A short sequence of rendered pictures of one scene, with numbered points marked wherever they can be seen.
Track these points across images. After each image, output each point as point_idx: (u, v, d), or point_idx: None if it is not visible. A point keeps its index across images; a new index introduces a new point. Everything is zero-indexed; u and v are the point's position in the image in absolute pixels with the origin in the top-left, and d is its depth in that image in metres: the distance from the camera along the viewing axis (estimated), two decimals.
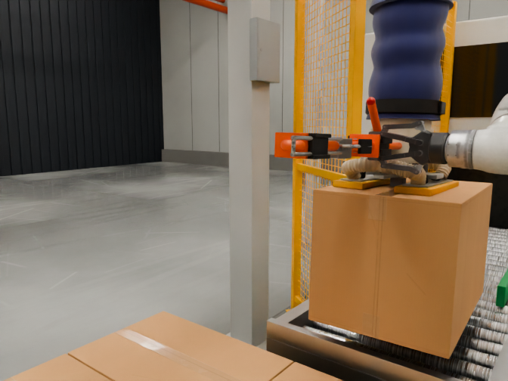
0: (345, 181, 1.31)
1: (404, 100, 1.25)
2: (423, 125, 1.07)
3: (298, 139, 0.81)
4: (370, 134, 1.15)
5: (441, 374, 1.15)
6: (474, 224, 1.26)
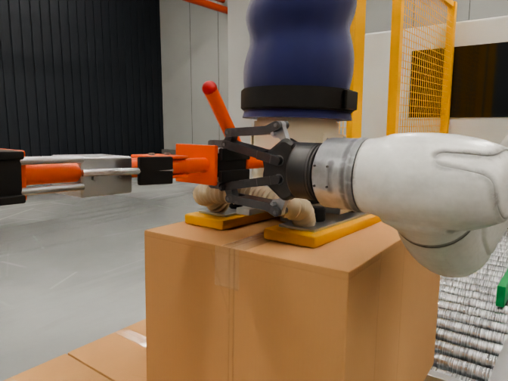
0: (200, 217, 0.84)
1: (283, 88, 0.77)
2: (284, 130, 0.59)
3: None
4: (211, 144, 0.67)
5: (441, 374, 1.15)
6: (398, 287, 0.79)
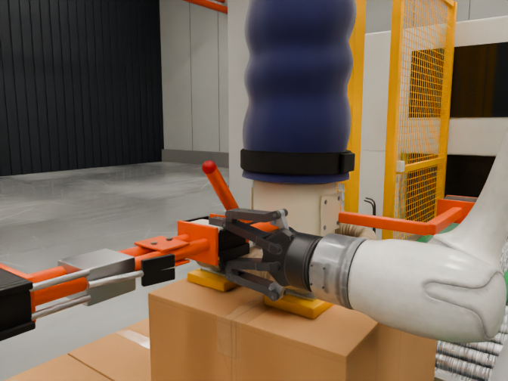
0: (202, 277, 0.86)
1: (282, 155, 0.79)
2: (283, 219, 0.61)
3: None
4: (212, 221, 0.69)
5: (441, 374, 1.15)
6: (395, 346, 0.81)
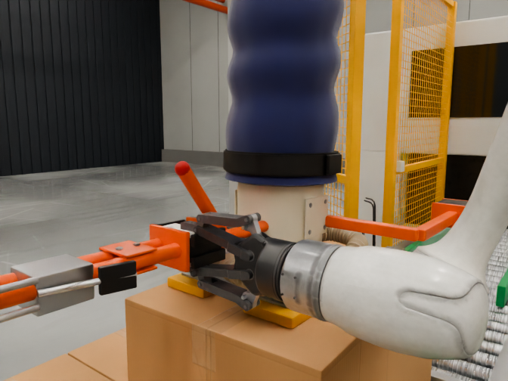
0: (182, 283, 0.82)
1: (263, 156, 0.75)
2: (255, 224, 0.58)
3: None
4: (183, 226, 0.66)
5: (441, 374, 1.15)
6: (382, 358, 0.77)
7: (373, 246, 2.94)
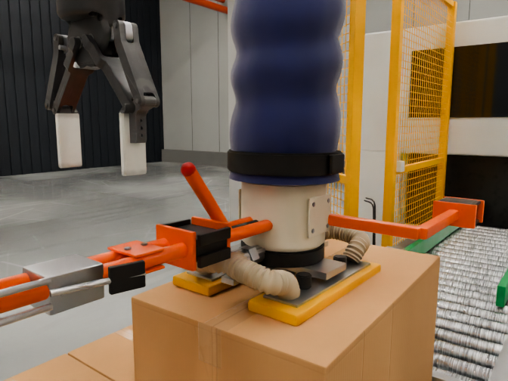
0: (187, 280, 0.84)
1: (267, 156, 0.77)
2: (120, 25, 0.48)
3: None
4: (142, 137, 0.49)
5: (441, 374, 1.15)
6: (385, 354, 0.78)
7: None
